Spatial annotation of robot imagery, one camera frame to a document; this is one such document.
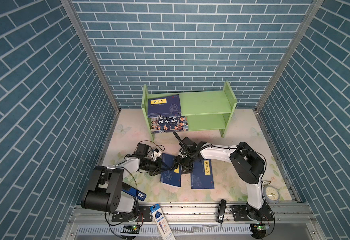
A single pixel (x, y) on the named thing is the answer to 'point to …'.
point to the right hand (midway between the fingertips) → (173, 170)
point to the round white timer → (271, 194)
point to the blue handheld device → (133, 191)
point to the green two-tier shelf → (206, 110)
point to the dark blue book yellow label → (166, 106)
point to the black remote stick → (221, 211)
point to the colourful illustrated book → (169, 124)
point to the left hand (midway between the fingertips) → (168, 168)
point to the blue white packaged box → (165, 230)
